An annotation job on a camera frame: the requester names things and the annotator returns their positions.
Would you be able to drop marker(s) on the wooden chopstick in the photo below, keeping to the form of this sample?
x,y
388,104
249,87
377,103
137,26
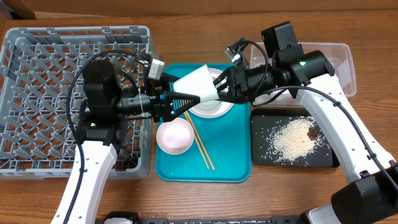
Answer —
x,y
207,156
188,118

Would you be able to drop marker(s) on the wooden chopstick right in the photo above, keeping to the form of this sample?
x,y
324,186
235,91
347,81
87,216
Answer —
x,y
207,156

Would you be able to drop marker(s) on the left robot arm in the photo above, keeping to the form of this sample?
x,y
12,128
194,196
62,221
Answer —
x,y
102,129

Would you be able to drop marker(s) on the rice and food scraps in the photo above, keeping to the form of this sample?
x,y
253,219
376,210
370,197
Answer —
x,y
299,138

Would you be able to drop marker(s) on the wooden chopstick left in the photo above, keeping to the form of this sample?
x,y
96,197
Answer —
x,y
188,118

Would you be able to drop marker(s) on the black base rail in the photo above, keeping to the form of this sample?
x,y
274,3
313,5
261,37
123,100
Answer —
x,y
119,217

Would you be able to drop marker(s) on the teal plastic tray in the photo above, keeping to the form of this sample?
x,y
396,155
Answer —
x,y
228,141

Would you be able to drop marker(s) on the grey bowl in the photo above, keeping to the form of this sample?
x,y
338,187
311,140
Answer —
x,y
209,105

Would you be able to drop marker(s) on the large white plate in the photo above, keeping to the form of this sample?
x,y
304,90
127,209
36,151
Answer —
x,y
219,111

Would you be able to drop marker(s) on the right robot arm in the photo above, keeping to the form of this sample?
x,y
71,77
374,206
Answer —
x,y
370,194

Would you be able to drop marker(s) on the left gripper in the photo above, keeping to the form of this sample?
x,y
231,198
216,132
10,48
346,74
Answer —
x,y
158,106

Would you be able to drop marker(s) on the grey plastic dish rack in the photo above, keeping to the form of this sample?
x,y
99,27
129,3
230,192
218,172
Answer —
x,y
41,91

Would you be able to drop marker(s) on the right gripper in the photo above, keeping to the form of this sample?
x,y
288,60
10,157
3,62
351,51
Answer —
x,y
238,91

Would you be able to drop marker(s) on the clear plastic bin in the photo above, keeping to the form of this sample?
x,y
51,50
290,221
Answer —
x,y
339,55

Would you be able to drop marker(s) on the white paper cup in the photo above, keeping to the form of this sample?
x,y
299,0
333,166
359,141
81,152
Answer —
x,y
199,83

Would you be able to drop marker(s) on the black tray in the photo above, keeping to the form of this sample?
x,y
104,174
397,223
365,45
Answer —
x,y
263,119

